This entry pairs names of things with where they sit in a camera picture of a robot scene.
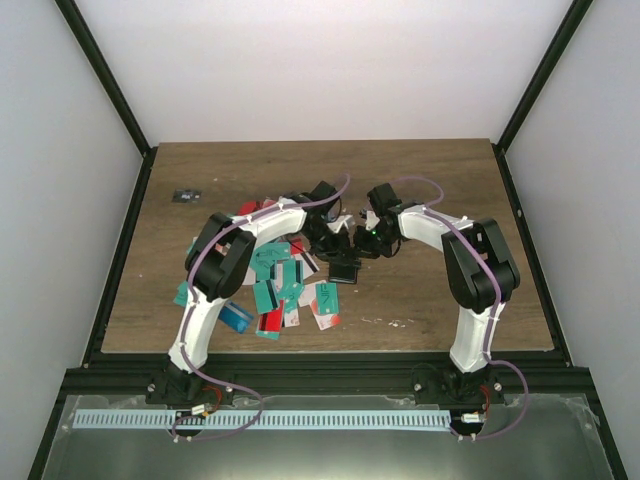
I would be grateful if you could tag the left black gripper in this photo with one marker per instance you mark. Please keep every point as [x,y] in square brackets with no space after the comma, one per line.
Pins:
[335,250]

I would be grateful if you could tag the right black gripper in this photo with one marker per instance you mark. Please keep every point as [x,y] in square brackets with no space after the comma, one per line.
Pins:
[366,250]

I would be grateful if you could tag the black card holder wallet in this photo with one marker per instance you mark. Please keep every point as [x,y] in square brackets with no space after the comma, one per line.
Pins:
[344,270]

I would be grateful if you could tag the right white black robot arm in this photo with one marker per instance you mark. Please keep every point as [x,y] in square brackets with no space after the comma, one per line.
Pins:
[481,271]

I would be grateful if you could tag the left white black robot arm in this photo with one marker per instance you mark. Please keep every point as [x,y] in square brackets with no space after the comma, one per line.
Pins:
[220,257]

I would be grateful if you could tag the teal VIP card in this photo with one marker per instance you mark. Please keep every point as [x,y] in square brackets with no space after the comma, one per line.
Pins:
[327,301]

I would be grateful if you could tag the teal card centre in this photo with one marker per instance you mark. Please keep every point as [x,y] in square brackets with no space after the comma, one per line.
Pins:
[265,256]

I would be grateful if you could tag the white red circle card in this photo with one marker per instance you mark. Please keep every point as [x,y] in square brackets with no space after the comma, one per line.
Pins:
[324,321]

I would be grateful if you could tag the red card black stripe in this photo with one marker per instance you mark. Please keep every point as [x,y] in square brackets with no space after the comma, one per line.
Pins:
[250,207]

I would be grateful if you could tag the blue card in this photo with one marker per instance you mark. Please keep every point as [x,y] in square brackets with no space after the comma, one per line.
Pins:
[235,317]

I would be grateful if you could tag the small black tag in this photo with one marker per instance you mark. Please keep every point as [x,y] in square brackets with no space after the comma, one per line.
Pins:
[184,196]

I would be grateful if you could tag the light blue slotted strip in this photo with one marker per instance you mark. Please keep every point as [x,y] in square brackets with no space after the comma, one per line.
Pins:
[419,420]

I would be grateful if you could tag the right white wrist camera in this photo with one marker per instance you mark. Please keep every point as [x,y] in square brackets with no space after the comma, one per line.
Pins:
[371,219]

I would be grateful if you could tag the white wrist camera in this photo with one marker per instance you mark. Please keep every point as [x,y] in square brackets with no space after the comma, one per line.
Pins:
[371,219]
[343,222]

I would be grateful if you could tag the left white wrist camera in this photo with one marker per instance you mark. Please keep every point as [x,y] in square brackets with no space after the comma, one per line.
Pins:
[343,222]

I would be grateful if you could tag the black front rail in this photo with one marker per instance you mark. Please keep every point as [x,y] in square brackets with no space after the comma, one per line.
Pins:
[327,373]

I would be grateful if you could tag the right black frame post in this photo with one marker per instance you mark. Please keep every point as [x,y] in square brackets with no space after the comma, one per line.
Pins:
[552,55]

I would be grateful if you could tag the black frame post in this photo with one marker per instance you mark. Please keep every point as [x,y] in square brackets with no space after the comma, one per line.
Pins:
[552,55]
[78,26]

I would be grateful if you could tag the left black frame post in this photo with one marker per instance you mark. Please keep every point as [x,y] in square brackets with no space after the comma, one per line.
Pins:
[78,26]

